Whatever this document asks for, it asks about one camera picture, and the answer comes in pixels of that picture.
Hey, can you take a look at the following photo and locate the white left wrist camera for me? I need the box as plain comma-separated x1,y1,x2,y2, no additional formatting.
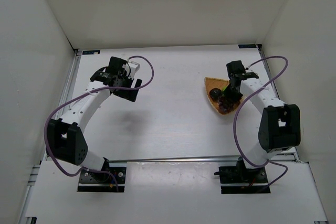
123,61,140,79

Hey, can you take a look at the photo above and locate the dark purple fake fruit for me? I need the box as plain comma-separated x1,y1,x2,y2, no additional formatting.
209,88,222,101

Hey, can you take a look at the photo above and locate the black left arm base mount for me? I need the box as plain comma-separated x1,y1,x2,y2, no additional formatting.
77,166,127,193

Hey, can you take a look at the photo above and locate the red fake grape bunch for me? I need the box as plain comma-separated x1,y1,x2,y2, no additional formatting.
218,96,239,113

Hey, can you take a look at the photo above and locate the blue right corner label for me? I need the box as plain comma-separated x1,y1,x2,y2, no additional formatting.
238,44,257,49

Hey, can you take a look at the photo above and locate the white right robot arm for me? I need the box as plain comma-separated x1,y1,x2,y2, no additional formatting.
219,60,301,176

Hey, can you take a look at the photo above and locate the blue left corner label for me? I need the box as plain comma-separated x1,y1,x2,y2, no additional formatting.
82,50,100,55

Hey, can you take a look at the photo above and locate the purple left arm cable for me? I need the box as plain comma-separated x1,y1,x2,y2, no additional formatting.
43,55,155,192

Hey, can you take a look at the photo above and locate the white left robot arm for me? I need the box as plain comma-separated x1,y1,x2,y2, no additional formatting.
44,57,142,173

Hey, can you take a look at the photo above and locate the blue corner label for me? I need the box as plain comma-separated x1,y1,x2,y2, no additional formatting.
82,50,100,55
238,44,257,49

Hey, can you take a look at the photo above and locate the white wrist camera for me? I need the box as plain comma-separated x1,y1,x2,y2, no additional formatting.
123,61,140,79
245,68,253,73

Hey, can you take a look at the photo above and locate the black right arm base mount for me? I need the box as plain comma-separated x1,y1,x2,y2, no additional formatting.
214,166,271,195

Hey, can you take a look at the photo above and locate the silver metal rail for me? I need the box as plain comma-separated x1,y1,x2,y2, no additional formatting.
109,155,239,163

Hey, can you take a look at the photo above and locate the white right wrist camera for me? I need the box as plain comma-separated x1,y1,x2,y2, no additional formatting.
245,68,253,73

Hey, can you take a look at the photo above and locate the triangular woven bamboo basket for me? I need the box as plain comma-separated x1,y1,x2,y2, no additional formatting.
204,77,244,115

